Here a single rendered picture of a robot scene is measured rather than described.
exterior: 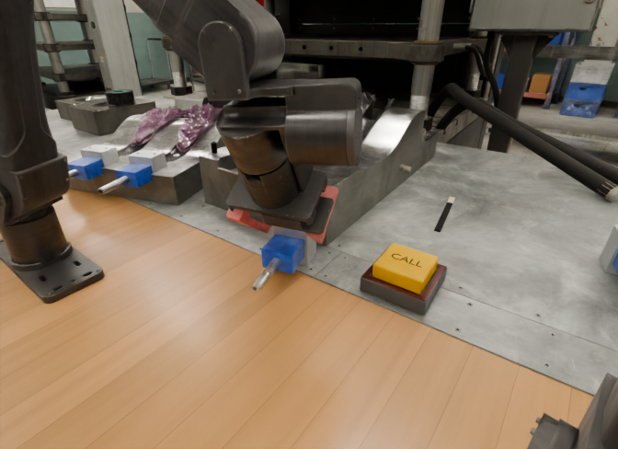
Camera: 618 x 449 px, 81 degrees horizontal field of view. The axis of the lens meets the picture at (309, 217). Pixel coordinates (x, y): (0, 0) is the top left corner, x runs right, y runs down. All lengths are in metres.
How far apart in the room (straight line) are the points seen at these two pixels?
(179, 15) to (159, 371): 0.31
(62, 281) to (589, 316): 0.61
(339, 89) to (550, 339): 0.33
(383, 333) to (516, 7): 1.03
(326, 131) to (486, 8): 1.02
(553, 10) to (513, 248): 0.79
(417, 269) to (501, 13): 0.95
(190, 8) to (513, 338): 0.42
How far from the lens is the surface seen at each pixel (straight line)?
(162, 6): 0.33
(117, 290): 0.51
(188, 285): 0.48
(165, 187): 0.69
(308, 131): 0.30
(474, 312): 0.46
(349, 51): 1.36
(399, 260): 0.45
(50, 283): 0.55
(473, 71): 1.85
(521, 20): 1.26
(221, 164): 0.63
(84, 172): 0.75
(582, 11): 1.25
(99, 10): 4.76
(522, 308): 0.49
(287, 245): 0.46
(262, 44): 0.31
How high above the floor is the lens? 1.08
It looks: 28 degrees down
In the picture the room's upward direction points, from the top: straight up
